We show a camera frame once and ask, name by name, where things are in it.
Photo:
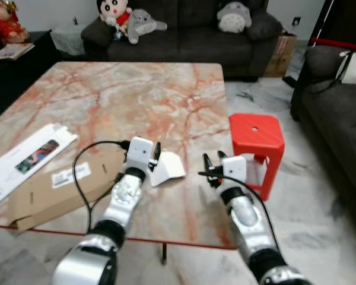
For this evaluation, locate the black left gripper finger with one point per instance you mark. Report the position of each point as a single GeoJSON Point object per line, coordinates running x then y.
{"type": "Point", "coordinates": [158, 151]}

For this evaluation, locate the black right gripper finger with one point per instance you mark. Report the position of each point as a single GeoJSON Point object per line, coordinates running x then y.
{"type": "Point", "coordinates": [207, 162]}
{"type": "Point", "coordinates": [222, 156]}

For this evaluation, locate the red plastic stool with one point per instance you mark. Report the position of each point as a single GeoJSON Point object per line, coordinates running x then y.
{"type": "Point", "coordinates": [255, 133]}

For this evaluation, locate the black metal table leg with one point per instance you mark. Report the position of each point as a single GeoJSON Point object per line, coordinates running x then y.
{"type": "Point", "coordinates": [164, 253]}

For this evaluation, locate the dark grey fabric sofa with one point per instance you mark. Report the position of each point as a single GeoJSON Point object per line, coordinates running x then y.
{"type": "Point", "coordinates": [338, 119]}
{"type": "Point", "coordinates": [190, 41]}

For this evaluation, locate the flat brown cardboard box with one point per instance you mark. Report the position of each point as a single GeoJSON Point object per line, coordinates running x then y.
{"type": "Point", "coordinates": [44, 199]}

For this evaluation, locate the brown cardboard carton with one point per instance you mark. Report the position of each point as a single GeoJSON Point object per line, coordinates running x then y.
{"type": "Point", "coordinates": [282, 53]}

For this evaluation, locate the grey plush with tail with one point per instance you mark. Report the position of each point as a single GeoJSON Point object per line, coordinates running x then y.
{"type": "Point", "coordinates": [142, 25]}

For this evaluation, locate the long white printed box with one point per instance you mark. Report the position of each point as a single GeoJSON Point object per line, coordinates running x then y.
{"type": "Point", "coordinates": [24, 160]}

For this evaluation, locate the round grey white plush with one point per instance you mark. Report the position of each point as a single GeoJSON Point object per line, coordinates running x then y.
{"type": "Point", "coordinates": [234, 18]}

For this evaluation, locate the white lace cloth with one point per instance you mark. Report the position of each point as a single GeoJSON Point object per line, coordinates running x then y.
{"type": "Point", "coordinates": [68, 40]}

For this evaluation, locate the black haired red doll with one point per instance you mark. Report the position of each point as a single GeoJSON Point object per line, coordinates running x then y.
{"type": "Point", "coordinates": [114, 13]}

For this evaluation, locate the red bar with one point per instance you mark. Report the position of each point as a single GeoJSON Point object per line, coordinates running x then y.
{"type": "Point", "coordinates": [338, 44]}

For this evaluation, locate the colourful magazine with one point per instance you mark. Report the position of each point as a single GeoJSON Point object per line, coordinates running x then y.
{"type": "Point", "coordinates": [10, 51]}

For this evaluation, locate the red dressed figurine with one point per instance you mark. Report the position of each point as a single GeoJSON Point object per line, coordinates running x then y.
{"type": "Point", "coordinates": [6, 22]}

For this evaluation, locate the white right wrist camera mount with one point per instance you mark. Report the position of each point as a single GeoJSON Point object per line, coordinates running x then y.
{"type": "Point", "coordinates": [235, 168]}

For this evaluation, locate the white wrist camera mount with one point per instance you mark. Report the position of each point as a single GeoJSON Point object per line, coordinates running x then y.
{"type": "Point", "coordinates": [235, 168]}
{"type": "Point", "coordinates": [139, 153]}

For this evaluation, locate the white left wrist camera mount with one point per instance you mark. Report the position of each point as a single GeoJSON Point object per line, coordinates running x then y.
{"type": "Point", "coordinates": [139, 153]}

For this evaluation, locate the wall socket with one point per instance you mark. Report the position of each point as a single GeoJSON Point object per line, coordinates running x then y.
{"type": "Point", "coordinates": [296, 21]}

